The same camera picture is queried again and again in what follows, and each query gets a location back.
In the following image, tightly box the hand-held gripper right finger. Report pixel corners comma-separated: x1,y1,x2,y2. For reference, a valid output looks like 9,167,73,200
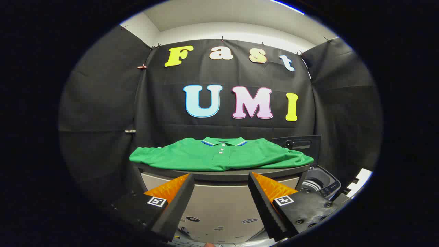
248,172,340,242

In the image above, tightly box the black backdrop cloth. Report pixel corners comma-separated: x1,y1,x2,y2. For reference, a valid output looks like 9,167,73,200
58,26,383,206

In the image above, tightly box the green polo shirt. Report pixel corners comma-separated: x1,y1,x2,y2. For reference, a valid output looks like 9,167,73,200
129,137,314,172

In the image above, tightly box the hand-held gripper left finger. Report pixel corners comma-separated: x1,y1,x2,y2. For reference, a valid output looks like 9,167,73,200
111,173,195,242

